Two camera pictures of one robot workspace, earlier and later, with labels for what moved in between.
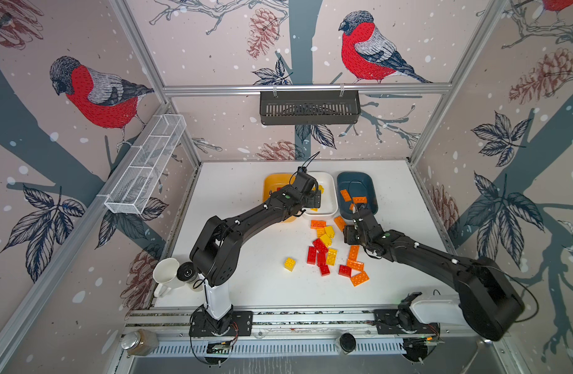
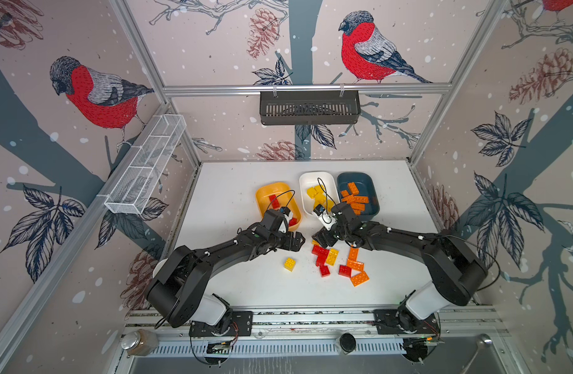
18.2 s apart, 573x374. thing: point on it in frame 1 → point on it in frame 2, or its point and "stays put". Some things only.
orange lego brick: (353, 252) stays put
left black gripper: (314, 201) → (297, 244)
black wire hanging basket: (310, 107) stays put
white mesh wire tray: (135, 191) stays put
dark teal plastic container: (357, 184) stays put
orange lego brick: (346, 195) → (353, 188)
